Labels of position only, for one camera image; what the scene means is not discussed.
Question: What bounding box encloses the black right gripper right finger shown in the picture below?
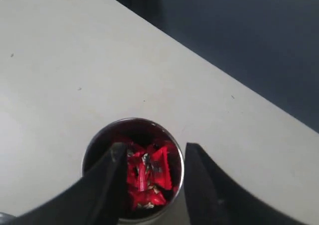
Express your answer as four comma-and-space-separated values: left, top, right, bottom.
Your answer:
185, 142, 319, 225

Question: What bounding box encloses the small steel cup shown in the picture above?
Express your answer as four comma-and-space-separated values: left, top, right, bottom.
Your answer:
82, 118, 184, 225

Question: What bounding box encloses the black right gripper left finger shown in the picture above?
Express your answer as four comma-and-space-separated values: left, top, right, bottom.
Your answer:
13, 143, 127, 225

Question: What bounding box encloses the red candy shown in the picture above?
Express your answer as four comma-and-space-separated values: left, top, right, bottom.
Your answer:
127, 142, 173, 211

